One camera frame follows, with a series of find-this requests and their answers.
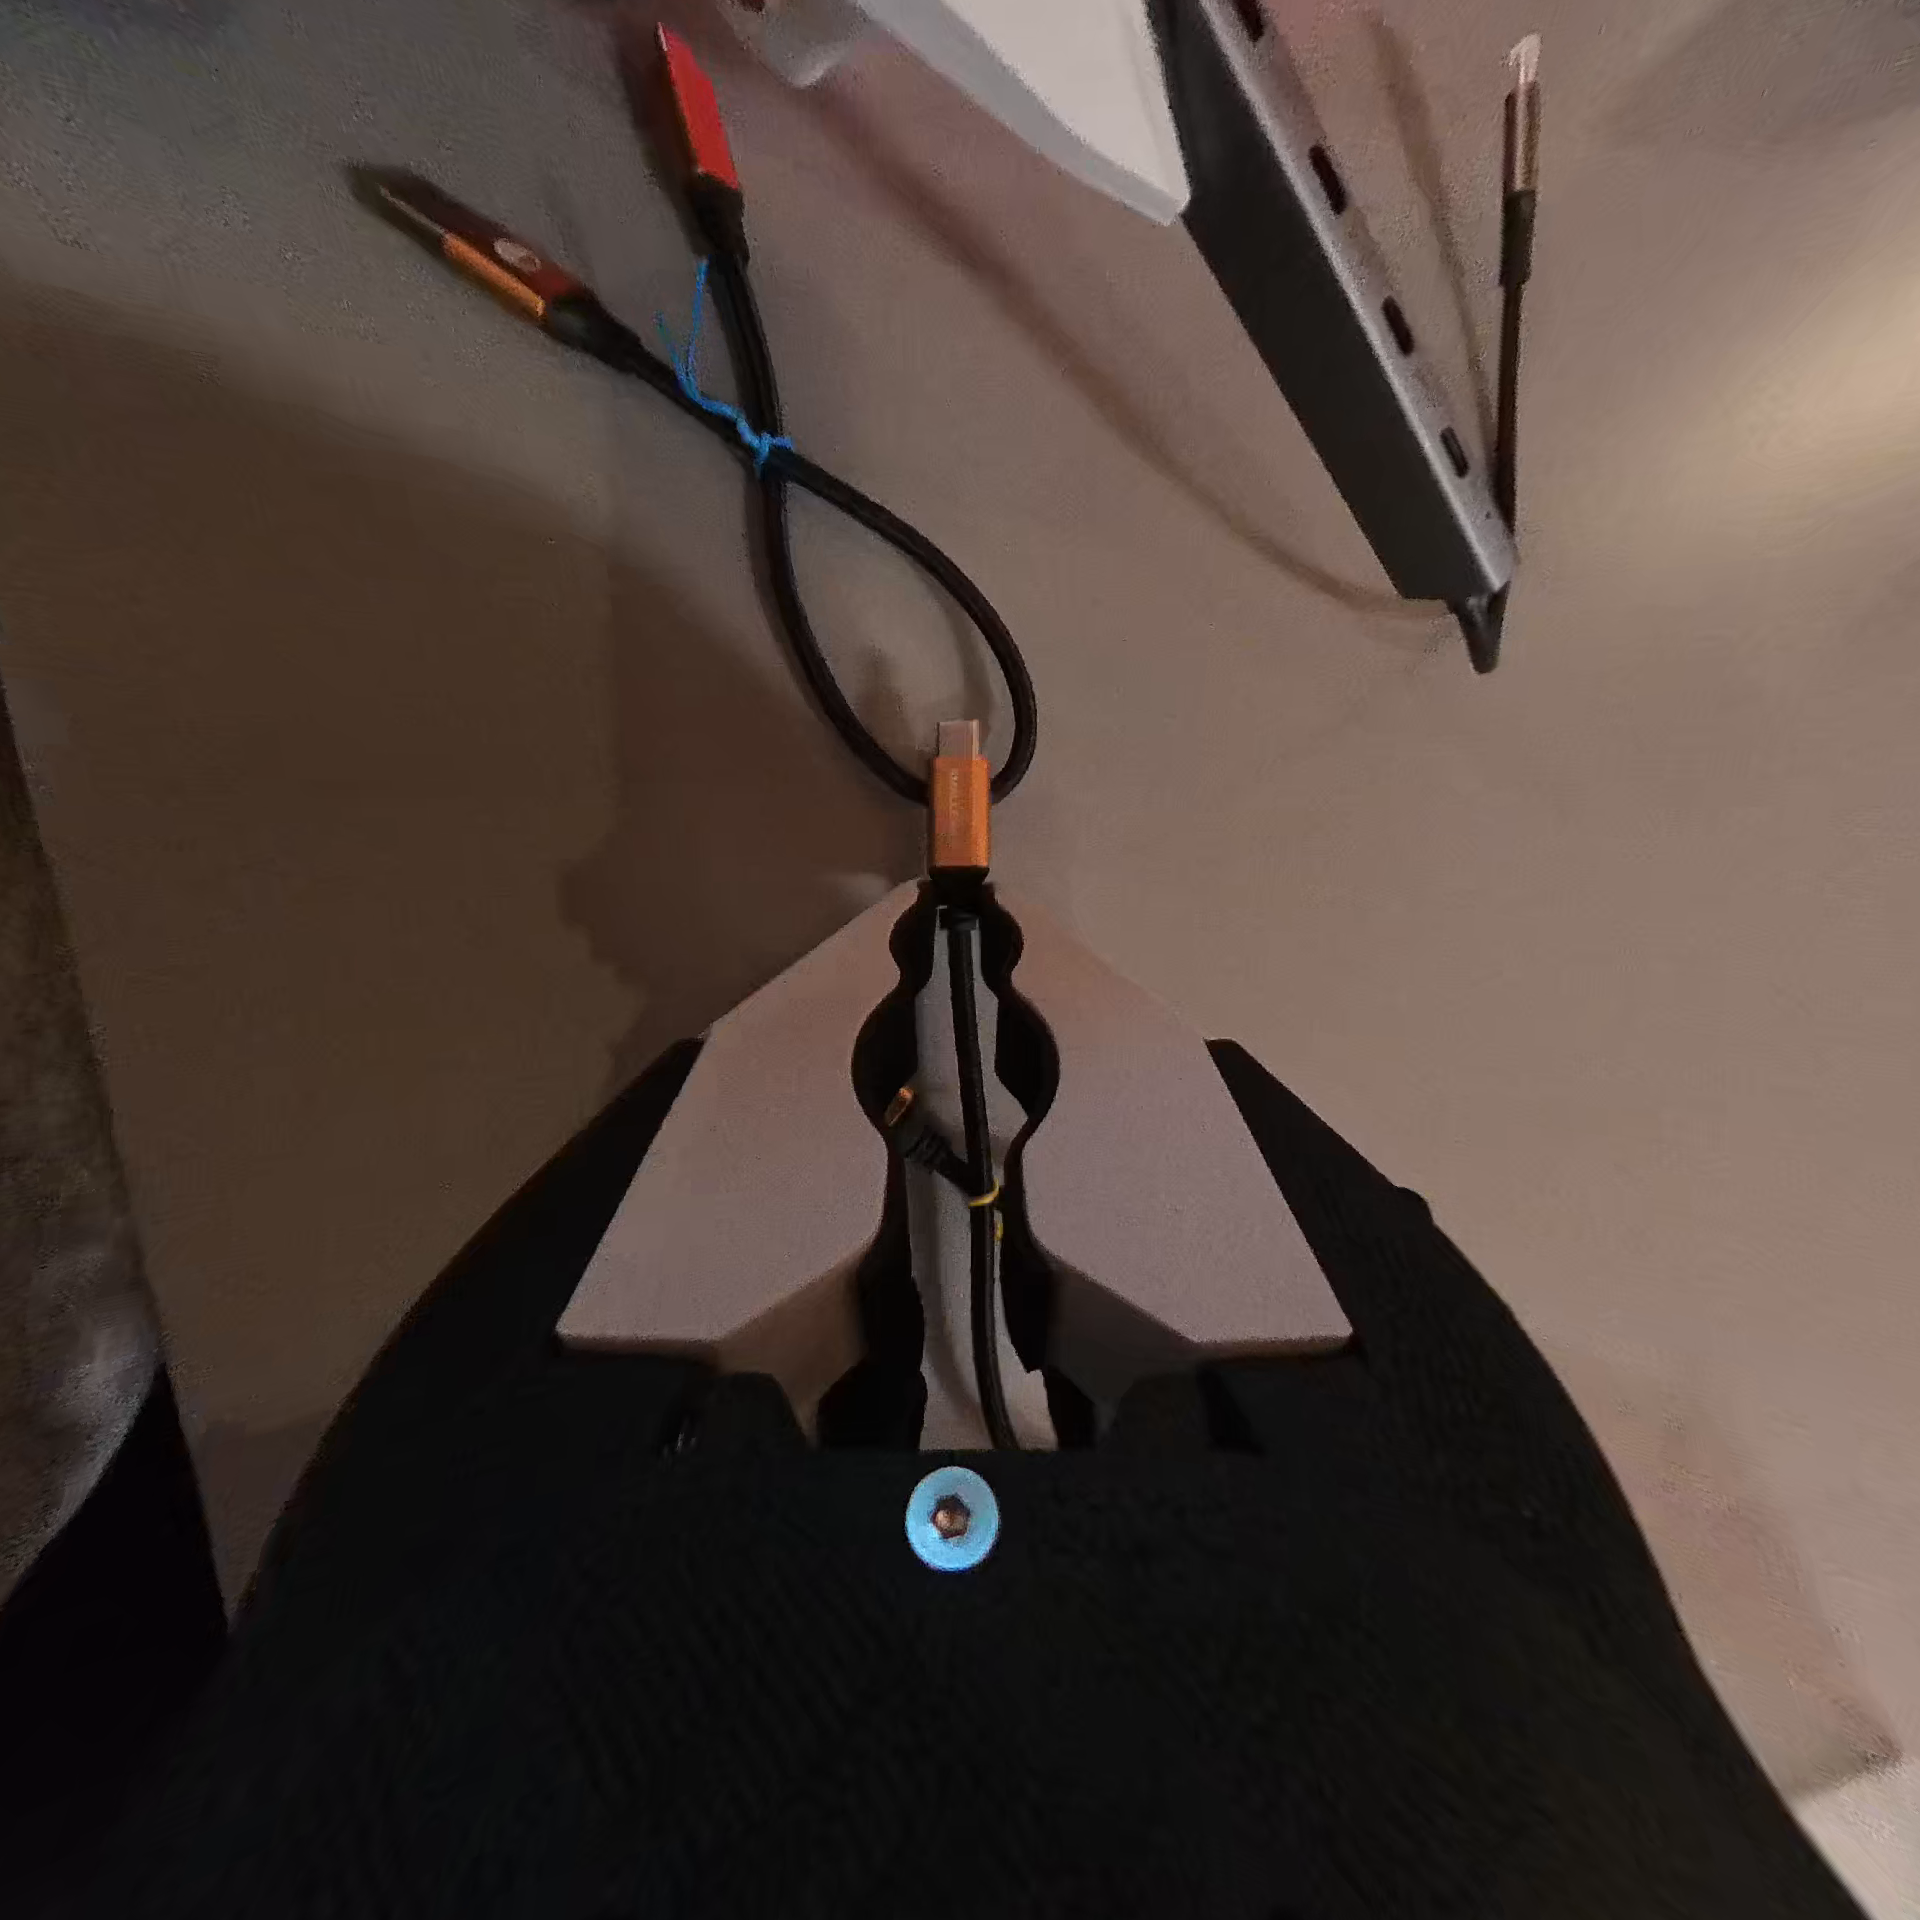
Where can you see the grey usb hub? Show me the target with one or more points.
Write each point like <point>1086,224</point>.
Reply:
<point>1350,303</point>

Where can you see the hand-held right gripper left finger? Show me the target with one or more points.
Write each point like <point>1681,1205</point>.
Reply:
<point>733,1200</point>

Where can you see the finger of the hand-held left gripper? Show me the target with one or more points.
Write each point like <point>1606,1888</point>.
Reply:
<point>800,37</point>
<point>1050,75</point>

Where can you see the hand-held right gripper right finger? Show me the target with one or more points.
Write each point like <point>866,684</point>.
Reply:
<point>1185,1200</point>

